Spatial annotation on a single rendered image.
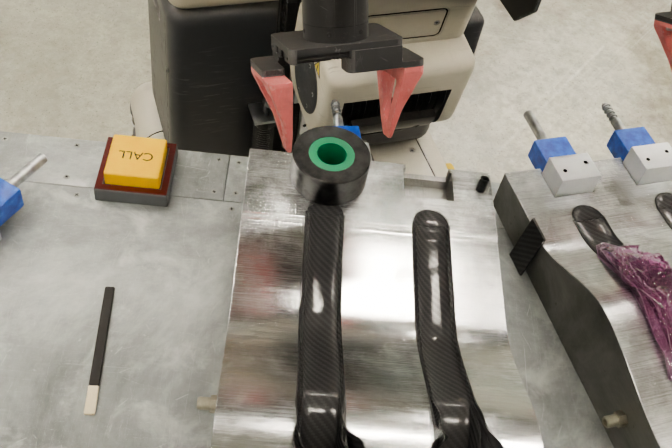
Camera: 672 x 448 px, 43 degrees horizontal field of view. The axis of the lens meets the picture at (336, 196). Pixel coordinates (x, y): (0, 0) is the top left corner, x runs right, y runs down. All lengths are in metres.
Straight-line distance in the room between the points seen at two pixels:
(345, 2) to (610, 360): 0.42
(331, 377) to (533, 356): 0.27
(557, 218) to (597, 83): 1.63
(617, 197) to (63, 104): 1.55
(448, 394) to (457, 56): 0.59
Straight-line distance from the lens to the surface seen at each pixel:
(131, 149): 0.97
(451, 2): 1.16
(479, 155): 2.23
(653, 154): 1.05
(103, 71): 2.32
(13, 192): 0.94
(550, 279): 0.93
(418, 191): 0.92
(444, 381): 0.75
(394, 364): 0.75
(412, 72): 0.75
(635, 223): 1.00
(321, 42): 0.72
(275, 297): 0.79
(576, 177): 0.98
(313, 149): 0.86
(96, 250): 0.93
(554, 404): 0.90
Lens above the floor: 1.55
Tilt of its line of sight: 49 degrees down
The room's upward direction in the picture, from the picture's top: 11 degrees clockwise
